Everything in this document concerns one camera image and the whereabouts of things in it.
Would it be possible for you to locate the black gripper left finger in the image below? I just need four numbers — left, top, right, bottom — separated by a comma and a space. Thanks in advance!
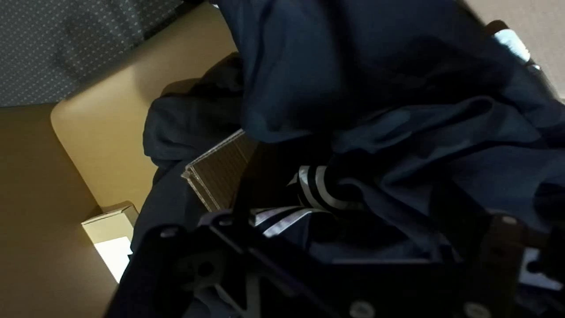
104, 175, 268, 318

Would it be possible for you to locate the open cardboard box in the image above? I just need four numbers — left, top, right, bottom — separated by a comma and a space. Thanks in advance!
180, 127, 261, 216

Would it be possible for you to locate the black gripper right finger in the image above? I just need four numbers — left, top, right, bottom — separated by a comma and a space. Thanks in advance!
427, 179, 526, 318

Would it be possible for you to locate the black cloth with white stripes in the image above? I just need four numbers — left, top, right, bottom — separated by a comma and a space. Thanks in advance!
104, 0, 565, 318

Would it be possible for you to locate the small wooden block box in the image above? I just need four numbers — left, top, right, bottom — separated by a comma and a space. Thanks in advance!
79, 200, 141, 285

